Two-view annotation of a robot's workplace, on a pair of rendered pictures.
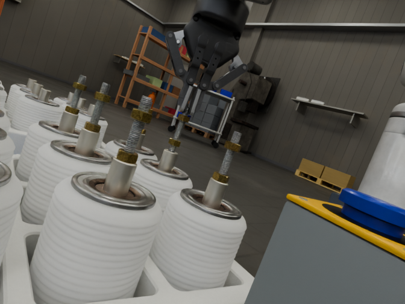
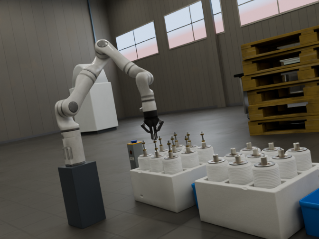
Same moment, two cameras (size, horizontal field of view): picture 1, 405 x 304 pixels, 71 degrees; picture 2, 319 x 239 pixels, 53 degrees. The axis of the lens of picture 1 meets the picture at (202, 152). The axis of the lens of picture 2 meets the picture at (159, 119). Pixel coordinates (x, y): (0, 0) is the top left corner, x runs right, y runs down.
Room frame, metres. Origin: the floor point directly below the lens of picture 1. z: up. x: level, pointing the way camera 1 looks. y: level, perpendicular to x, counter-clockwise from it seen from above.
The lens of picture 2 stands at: (2.11, 0.18, 0.55)
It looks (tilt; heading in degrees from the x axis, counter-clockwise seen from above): 3 degrees down; 183
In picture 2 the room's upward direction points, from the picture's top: 10 degrees counter-clockwise
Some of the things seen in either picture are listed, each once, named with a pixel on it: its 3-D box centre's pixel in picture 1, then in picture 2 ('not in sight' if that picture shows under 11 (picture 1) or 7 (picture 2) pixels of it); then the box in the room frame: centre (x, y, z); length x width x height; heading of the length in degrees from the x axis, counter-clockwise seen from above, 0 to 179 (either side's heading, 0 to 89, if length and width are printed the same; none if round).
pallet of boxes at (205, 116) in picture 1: (208, 116); not in sight; (8.64, 0.22, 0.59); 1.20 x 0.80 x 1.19; 47
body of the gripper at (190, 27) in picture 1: (214, 32); (151, 118); (0.42, 0.04, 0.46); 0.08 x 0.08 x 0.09
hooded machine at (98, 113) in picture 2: not in sight; (92, 98); (-5.71, -1.79, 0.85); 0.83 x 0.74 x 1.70; 50
